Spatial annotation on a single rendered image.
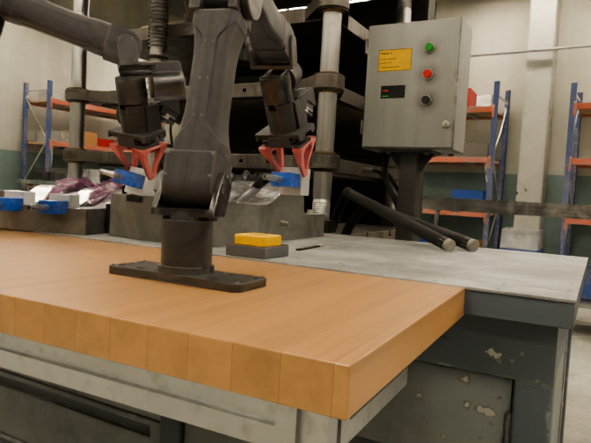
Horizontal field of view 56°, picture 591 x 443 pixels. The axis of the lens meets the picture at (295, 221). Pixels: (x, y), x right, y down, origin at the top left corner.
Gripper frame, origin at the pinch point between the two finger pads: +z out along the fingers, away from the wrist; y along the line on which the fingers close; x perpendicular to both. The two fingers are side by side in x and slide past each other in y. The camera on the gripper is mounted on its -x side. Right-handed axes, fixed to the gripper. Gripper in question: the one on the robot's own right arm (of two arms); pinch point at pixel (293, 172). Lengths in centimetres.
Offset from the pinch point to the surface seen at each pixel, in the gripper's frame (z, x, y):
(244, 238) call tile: 2.2, 22.4, -1.9
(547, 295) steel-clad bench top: 5, 25, -49
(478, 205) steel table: 161, -296, 26
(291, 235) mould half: 21.1, -9.8, 9.8
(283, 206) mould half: 12.9, -9.0, 9.8
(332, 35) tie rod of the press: -12, -75, 22
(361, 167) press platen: 41, -94, 27
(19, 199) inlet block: -3, 24, 54
